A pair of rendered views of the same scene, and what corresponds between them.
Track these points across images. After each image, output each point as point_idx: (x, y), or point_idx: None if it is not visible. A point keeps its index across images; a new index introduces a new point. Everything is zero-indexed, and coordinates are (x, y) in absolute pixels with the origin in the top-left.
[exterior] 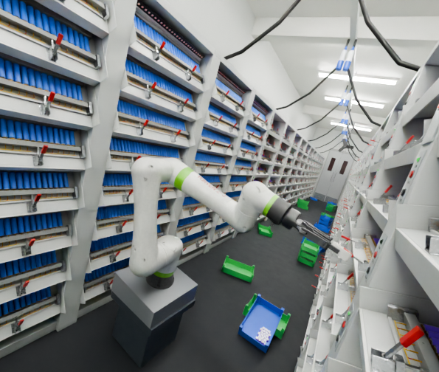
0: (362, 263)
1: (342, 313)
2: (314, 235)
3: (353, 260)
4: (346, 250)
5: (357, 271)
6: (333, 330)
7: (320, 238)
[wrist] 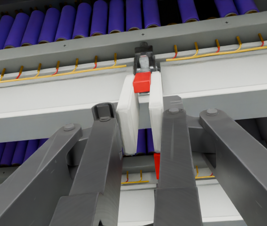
0: (147, 67)
1: (122, 204)
2: None
3: (43, 118)
4: (150, 78)
5: (175, 93)
6: (210, 218)
7: (249, 136)
